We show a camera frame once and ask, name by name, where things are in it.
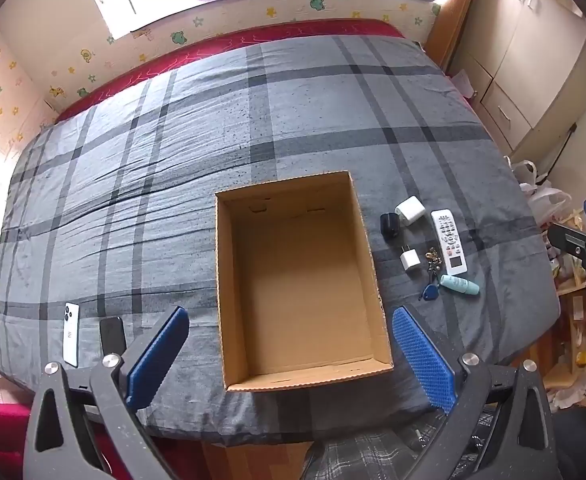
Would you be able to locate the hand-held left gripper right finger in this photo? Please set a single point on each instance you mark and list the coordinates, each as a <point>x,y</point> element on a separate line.
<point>423,360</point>

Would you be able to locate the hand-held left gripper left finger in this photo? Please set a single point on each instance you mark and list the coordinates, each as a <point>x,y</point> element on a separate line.
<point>157,355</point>

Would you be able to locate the keys with blue fob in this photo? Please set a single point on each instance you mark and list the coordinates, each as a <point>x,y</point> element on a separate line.
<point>429,292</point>

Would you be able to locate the mint green tube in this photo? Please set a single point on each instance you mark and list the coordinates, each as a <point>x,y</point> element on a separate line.
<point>460,285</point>

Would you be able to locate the small white plug charger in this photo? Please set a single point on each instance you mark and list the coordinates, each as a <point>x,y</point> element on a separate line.
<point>409,260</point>

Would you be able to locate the white remote control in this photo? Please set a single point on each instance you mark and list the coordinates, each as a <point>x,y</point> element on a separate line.
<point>449,242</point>

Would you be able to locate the black cylindrical device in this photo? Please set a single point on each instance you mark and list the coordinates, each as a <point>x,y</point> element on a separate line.
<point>389,225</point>

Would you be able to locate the cardboard box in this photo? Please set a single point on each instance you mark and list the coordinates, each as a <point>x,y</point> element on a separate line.
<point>298,285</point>

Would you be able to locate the large white charger cube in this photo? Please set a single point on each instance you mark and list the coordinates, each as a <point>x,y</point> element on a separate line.
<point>410,211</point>

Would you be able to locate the white plastic bag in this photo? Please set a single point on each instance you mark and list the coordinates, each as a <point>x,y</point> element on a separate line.
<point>548,200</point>

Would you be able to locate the black smartphone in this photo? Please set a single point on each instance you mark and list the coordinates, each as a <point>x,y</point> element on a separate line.
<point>113,335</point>

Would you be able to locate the white smartphone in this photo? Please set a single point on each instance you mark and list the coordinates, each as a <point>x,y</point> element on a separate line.
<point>71,335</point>

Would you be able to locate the cluttered wooden rack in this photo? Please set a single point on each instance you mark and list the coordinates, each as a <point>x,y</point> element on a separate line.
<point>583,340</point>

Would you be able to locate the person's plaid trousers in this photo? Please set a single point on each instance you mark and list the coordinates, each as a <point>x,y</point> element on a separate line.
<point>373,452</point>

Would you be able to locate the beige wardrobe cabinet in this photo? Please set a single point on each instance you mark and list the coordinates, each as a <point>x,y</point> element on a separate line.
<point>533,45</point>

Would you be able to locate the grey plaid blanket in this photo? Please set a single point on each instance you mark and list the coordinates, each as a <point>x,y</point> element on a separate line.
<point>148,160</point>

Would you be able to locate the red mattress cover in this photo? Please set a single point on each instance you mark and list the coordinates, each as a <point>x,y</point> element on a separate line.
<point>198,47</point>

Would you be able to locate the wooden bed post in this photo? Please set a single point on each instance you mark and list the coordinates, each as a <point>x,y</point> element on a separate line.
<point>453,5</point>

